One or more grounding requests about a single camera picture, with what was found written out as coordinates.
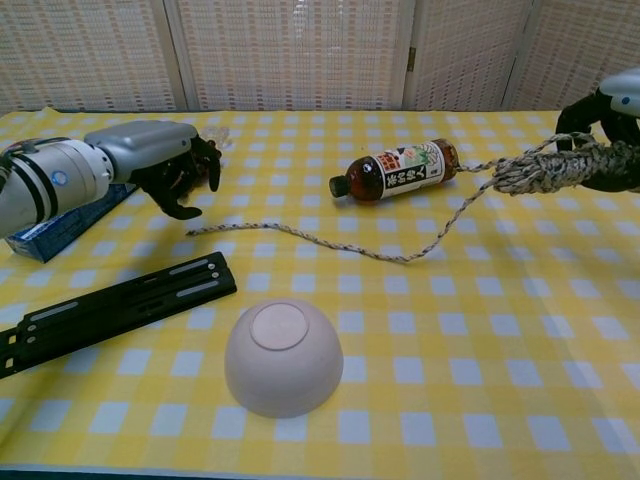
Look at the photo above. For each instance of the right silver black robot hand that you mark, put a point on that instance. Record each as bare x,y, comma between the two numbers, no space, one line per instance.
622,95

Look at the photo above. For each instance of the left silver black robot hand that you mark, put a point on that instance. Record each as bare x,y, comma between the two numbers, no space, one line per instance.
145,142

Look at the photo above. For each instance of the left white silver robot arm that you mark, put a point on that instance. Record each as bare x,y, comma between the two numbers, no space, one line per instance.
50,185

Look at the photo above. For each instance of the yellow checkered tablecloth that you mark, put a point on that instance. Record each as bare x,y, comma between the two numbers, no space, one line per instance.
450,325

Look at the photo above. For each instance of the clear plastic grape bunch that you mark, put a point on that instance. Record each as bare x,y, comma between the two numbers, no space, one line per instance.
223,136

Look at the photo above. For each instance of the blue white toothpaste box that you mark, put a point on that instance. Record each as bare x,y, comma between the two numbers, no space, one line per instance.
55,235

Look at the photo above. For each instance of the small metal screen hinge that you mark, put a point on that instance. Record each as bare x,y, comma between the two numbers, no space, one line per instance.
412,58

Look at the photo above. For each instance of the brown tea bottle with label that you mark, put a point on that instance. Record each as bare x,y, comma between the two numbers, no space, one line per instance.
395,172

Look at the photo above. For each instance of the upturned beige bowl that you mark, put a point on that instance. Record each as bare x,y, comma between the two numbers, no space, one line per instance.
282,365

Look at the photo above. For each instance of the black metal rail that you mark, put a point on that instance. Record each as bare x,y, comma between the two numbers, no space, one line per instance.
125,300

